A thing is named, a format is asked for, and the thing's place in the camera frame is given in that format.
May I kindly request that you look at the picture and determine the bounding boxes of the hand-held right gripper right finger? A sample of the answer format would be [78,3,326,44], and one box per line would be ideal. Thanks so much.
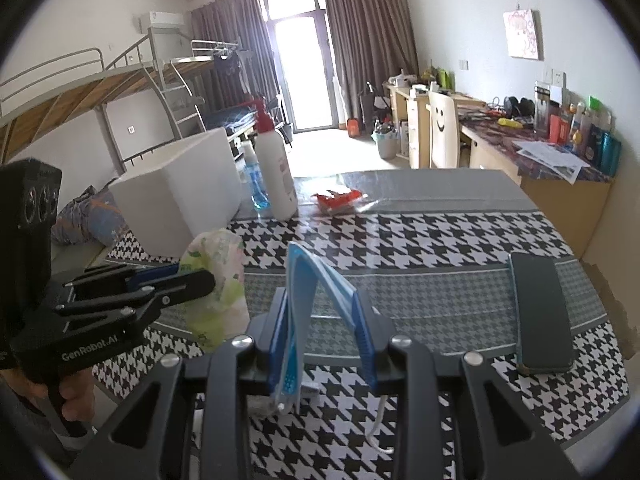
[351,293,583,480]

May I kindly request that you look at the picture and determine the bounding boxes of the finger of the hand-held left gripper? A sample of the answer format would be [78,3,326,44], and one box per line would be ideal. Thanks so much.
[64,262,181,305]
[54,269,217,333]

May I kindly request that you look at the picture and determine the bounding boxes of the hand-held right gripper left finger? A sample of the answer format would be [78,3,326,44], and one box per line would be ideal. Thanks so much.
[70,287,294,480]

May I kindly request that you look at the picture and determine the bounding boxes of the floral soft plastic packet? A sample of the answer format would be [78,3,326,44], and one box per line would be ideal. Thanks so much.
[177,228,251,352]

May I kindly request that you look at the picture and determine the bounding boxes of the blue face mask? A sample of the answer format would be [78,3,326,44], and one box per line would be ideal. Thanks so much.
[270,241,396,456]

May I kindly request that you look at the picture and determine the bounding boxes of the white foam box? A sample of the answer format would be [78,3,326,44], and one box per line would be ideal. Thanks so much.
[107,127,243,261]

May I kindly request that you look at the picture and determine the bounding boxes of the person's left forearm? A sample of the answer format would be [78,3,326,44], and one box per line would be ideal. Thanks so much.
[0,375,76,466]

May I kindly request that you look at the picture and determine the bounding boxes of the person's left hand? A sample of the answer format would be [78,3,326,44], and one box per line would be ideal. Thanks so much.
[60,367,97,423]

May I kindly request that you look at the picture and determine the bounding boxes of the rolled blue floral quilt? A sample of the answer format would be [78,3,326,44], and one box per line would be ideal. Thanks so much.
[55,186,128,246]

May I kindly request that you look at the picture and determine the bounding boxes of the houndstooth tablecloth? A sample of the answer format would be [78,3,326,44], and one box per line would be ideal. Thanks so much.
[92,169,633,480]

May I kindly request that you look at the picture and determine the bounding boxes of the clear blue spray bottle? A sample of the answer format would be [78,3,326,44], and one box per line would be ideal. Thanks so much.
[240,141,271,211]

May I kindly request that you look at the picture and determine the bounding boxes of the large metal bunk bed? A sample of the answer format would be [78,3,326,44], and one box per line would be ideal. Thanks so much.
[0,47,201,181]

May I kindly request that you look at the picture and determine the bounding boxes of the red snack packet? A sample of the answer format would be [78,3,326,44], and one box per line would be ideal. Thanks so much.
[316,188,362,214]

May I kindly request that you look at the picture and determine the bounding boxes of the white pump lotion bottle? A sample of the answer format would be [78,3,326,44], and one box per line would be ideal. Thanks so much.
[254,96,299,222]

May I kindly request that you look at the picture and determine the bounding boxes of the blue striped bedding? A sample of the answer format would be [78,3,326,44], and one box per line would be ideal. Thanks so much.
[202,105,261,131]

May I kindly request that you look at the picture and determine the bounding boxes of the black folding chair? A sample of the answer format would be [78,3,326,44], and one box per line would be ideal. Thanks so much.
[272,95,296,148]

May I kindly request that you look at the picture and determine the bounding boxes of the white bucket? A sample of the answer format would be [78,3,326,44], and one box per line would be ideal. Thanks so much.
[372,125,401,160]

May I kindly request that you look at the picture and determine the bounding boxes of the plain wooden desk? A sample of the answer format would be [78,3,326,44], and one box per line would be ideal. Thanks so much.
[387,82,486,168]

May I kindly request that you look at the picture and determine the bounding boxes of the hanging dark clothes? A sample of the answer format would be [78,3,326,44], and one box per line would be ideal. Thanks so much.
[212,50,251,96]

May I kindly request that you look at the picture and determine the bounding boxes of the small metal bunk bed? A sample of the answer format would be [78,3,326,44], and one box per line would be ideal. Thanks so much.
[170,39,281,136]

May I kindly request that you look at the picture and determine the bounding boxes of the wooden smiley chair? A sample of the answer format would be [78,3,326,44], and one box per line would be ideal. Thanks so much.
[428,91,471,169]

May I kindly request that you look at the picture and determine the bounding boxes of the black bag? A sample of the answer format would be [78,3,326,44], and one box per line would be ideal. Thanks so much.
[357,82,391,131]

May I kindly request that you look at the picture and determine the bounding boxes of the wooden desk with patterned cover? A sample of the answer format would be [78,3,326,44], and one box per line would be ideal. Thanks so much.
[460,110,613,261]

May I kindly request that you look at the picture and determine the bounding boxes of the white air conditioner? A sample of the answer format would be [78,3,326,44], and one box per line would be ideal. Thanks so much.
[139,10,185,31]

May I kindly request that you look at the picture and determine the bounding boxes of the glass balcony door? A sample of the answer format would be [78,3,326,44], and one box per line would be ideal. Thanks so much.
[260,0,336,131]

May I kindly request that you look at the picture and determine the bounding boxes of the white papers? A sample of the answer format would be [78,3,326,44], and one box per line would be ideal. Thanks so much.
[512,141,590,182]

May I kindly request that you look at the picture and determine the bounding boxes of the brown curtain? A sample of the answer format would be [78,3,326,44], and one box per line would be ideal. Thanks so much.
[320,0,420,91]
[190,0,278,111]

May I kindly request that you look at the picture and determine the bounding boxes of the black headphones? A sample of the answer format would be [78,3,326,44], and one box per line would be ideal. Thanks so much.
[502,96,536,117]

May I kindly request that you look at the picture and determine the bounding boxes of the cluster of toiletry bottles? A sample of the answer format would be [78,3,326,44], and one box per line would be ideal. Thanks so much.
[535,80,622,177]

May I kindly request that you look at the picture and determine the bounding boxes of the pink wall poster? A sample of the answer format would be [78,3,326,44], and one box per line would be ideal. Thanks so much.
[503,8,543,61]

